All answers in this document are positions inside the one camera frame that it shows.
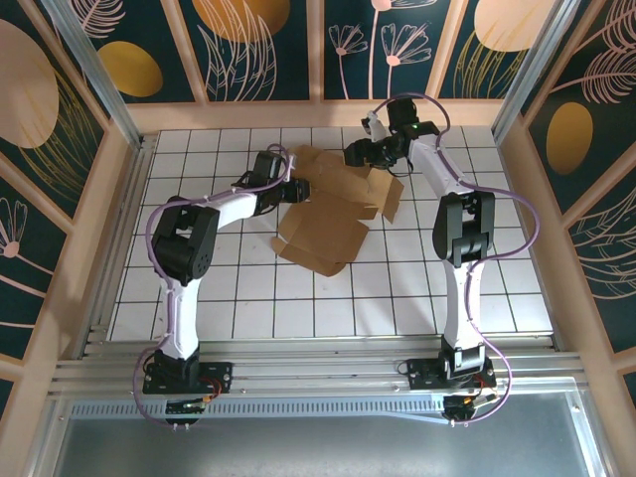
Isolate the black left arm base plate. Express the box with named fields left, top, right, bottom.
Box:
left=142, top=361, right=235, bottom=395

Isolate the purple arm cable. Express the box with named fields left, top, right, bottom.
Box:
left=133, top=143, right=299, bottom=429
left=367, top=92, right=543, bottom=427

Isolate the brown cardboard paper box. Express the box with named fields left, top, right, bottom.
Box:
left=269, top=143, right=406, bottom=278

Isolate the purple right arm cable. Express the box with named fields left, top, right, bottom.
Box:
left=367, top=92, right=543, bottom=427

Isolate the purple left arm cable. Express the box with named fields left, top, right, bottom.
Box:
left=133, top=143, right=299, bottom=429

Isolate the slotted grey cable duct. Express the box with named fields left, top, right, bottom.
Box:
left=69, top=400, right=448, bottom=427

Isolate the aluminium mounting rail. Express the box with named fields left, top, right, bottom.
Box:
left=49, top=337, right=587, bottom=398

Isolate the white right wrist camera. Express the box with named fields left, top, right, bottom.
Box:
left=361, top=109, right=388, bottom=145

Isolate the aluminium side rail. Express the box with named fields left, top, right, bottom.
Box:
left=79, top=133, right=159, bottom=359

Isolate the aluminium frame post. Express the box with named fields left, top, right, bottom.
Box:
left=42, top=0, right=146, bottom=150
left=491, top=0, right=580, bottom=145

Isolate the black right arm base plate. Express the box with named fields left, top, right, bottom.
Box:
left=405, top=357, right=497, bottom=392

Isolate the grey metal sheet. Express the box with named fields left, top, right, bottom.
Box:
left=27, top=377, right=615, bottom=477

